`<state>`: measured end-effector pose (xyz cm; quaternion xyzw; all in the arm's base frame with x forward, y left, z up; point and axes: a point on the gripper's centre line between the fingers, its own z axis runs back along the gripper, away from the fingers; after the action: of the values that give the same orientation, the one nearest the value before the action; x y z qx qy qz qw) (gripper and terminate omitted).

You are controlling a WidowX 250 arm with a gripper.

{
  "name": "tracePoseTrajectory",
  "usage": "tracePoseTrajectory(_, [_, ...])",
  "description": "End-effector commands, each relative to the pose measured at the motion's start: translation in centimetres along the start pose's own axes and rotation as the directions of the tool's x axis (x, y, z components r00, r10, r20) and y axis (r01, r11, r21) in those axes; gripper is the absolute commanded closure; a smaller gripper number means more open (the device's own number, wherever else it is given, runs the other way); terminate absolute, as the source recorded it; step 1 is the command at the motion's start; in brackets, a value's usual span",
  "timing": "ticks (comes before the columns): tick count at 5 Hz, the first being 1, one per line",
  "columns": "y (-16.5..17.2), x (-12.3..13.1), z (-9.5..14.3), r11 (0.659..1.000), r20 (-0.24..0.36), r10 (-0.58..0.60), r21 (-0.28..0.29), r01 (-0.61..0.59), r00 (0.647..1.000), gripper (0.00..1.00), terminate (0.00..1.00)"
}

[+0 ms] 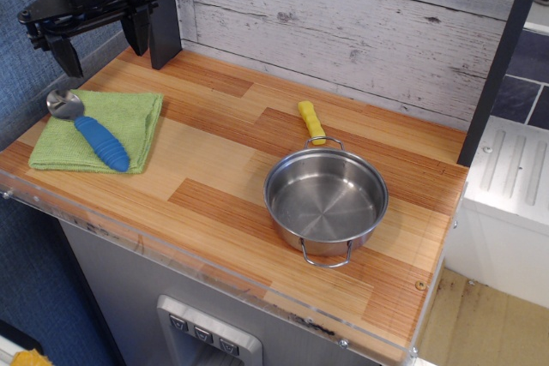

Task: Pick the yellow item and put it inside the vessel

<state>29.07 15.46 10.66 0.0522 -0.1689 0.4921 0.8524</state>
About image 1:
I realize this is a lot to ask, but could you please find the yellow plastic handle item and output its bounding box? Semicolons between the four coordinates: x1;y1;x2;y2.
298;100;326;146

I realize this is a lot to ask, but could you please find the silver dispenser button panel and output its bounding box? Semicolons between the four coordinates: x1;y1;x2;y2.
156;295;263;365

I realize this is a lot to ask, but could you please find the green folded cloth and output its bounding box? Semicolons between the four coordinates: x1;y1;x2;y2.
28;90;163;174

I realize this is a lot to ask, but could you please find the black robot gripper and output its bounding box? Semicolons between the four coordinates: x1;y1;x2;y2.
18;0;158;78

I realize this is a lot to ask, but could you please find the dark grey left post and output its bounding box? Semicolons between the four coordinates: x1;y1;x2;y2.
149;0;182;69

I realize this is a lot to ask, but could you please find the blue handled metal spoon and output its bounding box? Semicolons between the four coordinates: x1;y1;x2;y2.
46;90;130;172

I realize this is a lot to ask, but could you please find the stainless steel pot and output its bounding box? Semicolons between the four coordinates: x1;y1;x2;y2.
263;135;389;269

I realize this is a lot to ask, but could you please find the white toy sink unit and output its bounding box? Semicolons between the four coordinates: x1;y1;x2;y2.
444;117;548;307

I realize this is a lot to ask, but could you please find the dark grey post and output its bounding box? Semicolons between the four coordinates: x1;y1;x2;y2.
456;0;533;167
149;0;182;69

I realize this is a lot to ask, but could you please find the dark grey right post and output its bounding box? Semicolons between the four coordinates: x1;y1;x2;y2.
456;0;533;167

